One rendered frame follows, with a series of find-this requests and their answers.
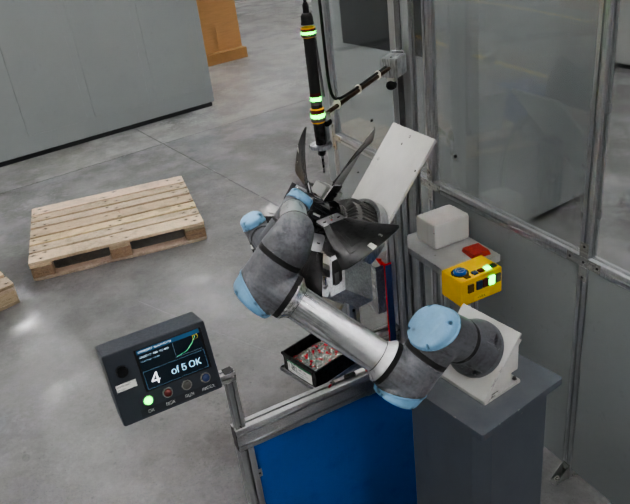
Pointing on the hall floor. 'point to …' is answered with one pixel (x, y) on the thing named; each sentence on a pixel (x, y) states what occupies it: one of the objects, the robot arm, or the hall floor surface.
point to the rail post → (250, 476)
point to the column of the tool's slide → (413, 130)
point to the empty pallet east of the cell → (112, 225)
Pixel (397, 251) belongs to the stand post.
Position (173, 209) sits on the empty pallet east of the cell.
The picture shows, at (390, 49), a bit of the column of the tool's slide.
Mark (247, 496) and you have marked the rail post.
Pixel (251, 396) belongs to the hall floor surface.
